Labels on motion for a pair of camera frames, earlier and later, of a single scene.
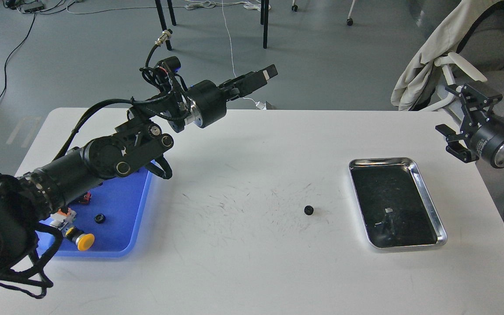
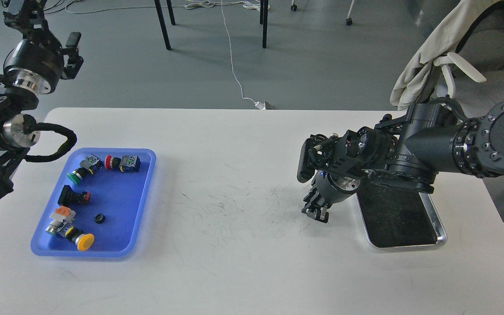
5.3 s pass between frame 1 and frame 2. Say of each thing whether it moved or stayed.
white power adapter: stayed
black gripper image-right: moved
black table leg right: stayed
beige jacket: stayed
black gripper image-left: moved
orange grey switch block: stayed
